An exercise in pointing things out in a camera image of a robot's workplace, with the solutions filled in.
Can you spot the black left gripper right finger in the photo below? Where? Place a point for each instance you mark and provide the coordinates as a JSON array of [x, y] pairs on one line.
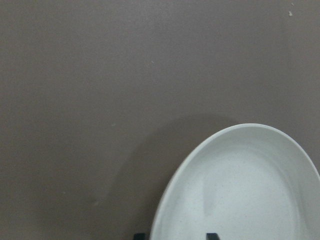
[[212, 236]]

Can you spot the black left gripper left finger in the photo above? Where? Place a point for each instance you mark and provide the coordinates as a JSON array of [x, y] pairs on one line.
[[139, 236]]

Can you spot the beige round plate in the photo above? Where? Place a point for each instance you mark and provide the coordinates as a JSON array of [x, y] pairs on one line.
[[246, 182]]

